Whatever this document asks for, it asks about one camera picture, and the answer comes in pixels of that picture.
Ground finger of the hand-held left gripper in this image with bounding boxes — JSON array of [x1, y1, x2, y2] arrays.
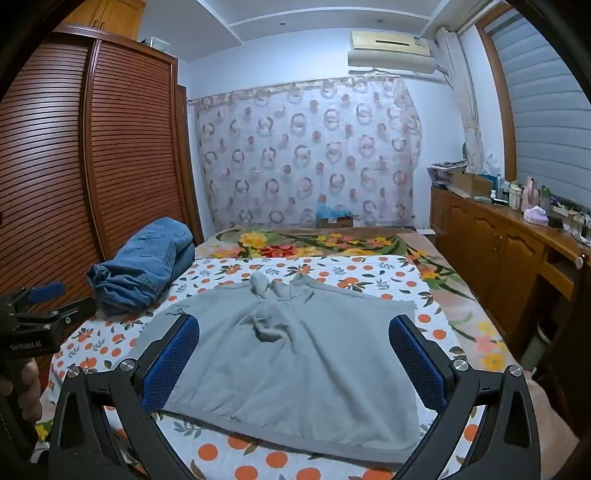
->
[[9, 282, 66, 306], [14, 299, 99, 328]]

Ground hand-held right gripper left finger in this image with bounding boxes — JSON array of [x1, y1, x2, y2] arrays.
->
[[48, 314, 201, 480]]

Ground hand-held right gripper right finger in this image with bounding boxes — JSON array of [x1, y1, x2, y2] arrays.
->
[[388, 314, 541, 480]]

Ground grey pants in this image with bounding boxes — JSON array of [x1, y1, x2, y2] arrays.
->
[[124, 271, 422, 464]]

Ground person's left hand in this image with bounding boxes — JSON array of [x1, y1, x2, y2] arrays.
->
[[0, 359, 42, 432]]

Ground blue jeans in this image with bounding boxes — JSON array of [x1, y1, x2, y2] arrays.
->
[[85, 218, 195, 317]]

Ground orange fruit print blanket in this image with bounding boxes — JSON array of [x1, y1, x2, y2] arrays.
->
[[46, 254, 490, 480]]

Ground grey trash bin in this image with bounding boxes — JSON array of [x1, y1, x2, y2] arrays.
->
[[518, 320, 557, 371]]

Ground wooden sideboard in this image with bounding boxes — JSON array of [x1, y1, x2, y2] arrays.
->
[[429, 185, 591, 366]]

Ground floral bedspread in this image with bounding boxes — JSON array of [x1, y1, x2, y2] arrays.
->
[[194, 226, 522, 370]]

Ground blue item on box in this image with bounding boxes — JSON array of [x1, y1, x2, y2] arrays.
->
[[316, 203, 354, 228]]

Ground wooden louvred wardrobe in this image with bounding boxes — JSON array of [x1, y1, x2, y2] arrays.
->
[[0, 31, 205, 324]]

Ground open cardboard box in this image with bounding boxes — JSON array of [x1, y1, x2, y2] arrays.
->
[[450, 170, 494, 199]]

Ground pile of folded cloths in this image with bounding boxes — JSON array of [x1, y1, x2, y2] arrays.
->
[[428, 159, 469, 189]]

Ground pink bottle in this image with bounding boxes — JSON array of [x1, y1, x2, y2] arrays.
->
[[522, 176, 542, 211]]

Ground circle print curtain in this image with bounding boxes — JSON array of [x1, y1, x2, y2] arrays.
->
[[187, 76, 423, 230]]

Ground beige side curtain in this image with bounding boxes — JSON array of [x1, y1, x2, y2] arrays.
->
[[436, 28, 486, 172]]

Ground grey window blind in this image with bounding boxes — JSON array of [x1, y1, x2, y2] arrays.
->
[[487, 9, 591, 210]]

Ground wooden overhead cabinet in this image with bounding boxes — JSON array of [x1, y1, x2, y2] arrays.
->
[[58, 0, 141, 41]]

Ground white air conditioner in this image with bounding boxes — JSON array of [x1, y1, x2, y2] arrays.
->
[[347, 30, 448, 84]]

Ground black cables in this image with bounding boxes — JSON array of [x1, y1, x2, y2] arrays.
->
[[569, 211, 591, 246]]

